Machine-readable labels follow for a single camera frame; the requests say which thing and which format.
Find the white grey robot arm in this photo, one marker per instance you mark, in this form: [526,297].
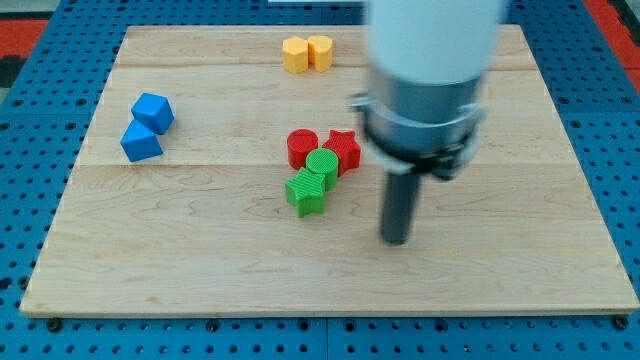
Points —
[427,59]

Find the yellow heart block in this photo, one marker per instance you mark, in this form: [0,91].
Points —
[320,52]

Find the green star block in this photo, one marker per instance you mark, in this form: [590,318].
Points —
[306,192]

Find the green cylinder block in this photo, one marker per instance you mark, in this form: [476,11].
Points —
[325,162]

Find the red cylinder block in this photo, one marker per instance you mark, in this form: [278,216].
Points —
[300,143]

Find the red star block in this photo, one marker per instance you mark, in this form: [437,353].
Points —
[346,148]

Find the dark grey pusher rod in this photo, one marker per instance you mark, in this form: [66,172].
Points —
[400,195]

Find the wooden board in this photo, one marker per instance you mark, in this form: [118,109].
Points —
[204,230]

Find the yellow pentagon block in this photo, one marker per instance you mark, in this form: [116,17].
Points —
[295,55]

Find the blue cube block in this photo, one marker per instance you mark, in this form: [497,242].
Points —
[153,111]

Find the blue triangle block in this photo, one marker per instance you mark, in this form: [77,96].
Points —
[139,143]

